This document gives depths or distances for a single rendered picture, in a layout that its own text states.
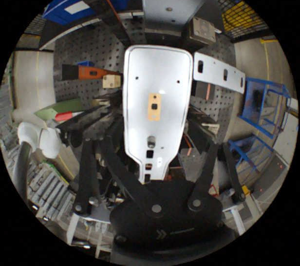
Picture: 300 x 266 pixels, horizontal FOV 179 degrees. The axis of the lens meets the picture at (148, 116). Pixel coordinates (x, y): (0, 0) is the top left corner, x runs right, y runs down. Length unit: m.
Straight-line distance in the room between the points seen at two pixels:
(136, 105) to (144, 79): 0.09
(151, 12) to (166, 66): 0.17
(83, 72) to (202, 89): 0.36
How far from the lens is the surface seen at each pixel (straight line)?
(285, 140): 8.00
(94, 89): 0.71
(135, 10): 0.37
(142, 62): 0.31
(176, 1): 0.25
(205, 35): 0.33
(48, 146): 0.80
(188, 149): 0.45
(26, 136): 0.78
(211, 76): 0.37
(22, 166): 0.68
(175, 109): 0.33
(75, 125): 0.20
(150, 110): 0.29
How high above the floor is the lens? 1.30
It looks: 69 degrees down
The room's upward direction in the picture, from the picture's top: 178 degrees counter-clockwise
